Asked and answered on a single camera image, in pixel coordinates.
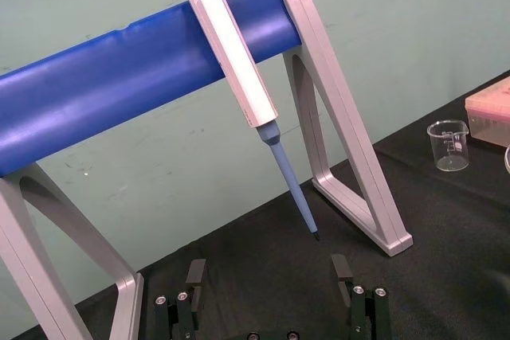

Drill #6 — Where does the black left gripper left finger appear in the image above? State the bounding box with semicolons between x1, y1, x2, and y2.
154;258;207;340

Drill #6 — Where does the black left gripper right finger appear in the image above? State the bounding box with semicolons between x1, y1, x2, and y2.
331;254;390;340

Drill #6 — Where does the black table cloth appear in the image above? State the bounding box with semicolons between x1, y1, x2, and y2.
72;70;510;340

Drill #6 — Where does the small clear glass beaker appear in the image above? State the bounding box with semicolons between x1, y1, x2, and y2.
426;119;470;171

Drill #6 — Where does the pink pipette tip box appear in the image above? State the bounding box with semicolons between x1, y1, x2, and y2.
465;77;510;147

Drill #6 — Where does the blue and grey pipette stand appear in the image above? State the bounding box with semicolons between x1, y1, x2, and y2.
0;0;414;340

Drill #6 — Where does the white and blue pipette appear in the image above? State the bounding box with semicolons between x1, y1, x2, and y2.
173;0;321;242

